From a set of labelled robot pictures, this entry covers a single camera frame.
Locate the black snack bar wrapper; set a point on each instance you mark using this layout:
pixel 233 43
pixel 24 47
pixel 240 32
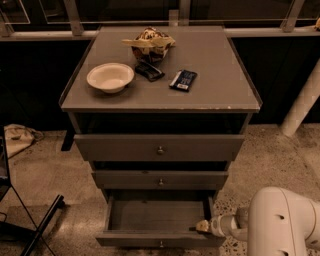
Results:
pixel 148 71

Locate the grey bottom drawer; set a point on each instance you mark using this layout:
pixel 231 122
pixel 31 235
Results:
pixel 157 221

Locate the metal window rail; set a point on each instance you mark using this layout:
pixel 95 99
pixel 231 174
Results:
pixel 66 19

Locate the grey top drawer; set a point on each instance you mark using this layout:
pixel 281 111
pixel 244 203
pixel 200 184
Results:
pixel 159 148

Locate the grey drawer cabinet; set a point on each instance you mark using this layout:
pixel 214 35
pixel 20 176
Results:
pixel 221 99

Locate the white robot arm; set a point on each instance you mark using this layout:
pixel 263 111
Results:
pixel 277 222

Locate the grey middle drawer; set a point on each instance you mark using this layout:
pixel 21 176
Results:
pixel 166 180

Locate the grey drawer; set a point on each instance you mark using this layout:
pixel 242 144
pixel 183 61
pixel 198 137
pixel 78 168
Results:
pixel 159 148
pixel 166 180
pixel 157 221

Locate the crumpled chip bag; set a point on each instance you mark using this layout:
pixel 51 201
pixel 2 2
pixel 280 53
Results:
pixel 151 45

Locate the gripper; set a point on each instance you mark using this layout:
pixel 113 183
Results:
pixel 216 225

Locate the beige cloth bag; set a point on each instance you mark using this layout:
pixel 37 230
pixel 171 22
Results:
pixel 19 138

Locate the white paper bowl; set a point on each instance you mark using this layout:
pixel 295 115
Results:
pixel 110 77

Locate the white diagonal pole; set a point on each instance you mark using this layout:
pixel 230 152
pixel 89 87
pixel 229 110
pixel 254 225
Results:
pixel 303 103

